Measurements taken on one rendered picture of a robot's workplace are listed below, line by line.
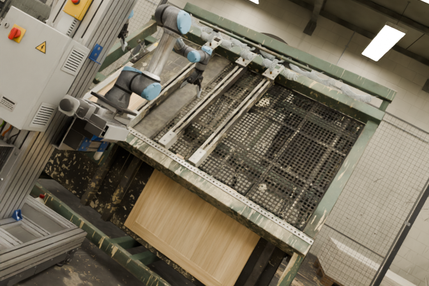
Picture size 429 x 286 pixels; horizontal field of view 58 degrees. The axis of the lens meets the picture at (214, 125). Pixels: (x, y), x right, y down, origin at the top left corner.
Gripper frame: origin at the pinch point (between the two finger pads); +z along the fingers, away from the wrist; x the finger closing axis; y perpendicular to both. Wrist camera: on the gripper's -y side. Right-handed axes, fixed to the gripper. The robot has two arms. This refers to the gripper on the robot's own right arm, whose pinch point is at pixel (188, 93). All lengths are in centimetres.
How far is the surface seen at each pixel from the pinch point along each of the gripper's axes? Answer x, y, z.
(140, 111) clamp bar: 26.9, -7.7, 27.5
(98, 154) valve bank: 31, -42, 54
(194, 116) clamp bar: -8.9, 4.0, 15.7
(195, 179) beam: -36, -37, 34
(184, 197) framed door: -32, -24, 61
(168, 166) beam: -16, -37, 37
